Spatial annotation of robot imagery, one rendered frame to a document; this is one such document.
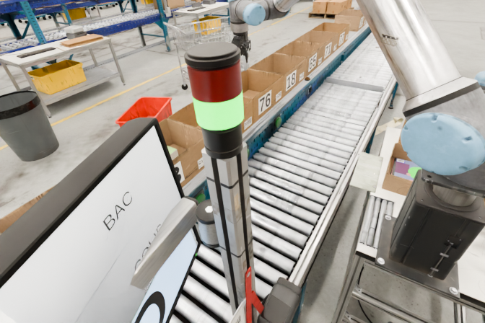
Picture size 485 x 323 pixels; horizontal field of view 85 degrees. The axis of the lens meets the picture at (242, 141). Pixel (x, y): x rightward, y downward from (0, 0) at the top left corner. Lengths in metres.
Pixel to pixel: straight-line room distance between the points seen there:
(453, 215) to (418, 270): 0.31
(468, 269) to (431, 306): 0.81
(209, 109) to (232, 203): 0.13
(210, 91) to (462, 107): 0.56
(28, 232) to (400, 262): 1.14
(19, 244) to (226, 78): 0.22
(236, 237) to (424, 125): 0.47
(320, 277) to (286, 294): 1.28
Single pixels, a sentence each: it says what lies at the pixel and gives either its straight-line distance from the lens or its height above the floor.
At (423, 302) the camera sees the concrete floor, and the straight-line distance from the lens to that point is 2.10.
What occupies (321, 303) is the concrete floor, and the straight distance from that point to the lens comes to 1.91.
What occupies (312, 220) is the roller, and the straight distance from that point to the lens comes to 1.27.
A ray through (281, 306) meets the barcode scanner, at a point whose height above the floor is 1.09.
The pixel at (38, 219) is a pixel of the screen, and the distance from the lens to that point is 0.30.
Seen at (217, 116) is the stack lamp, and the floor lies 1.61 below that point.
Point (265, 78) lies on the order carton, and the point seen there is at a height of 1.00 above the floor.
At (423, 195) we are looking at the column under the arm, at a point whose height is 1.08.
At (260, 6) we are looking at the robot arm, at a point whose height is 1.54.
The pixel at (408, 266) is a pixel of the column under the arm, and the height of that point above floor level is 0.76.
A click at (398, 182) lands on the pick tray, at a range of 1.44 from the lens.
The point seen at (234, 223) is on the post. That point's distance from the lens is 0.36.
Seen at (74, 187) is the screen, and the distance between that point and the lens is 0.32.
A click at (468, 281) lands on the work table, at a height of 0.75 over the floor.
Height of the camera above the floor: 1.73
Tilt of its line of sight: 36 degrees down
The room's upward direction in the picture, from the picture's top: 4 degrees counter-clockwise
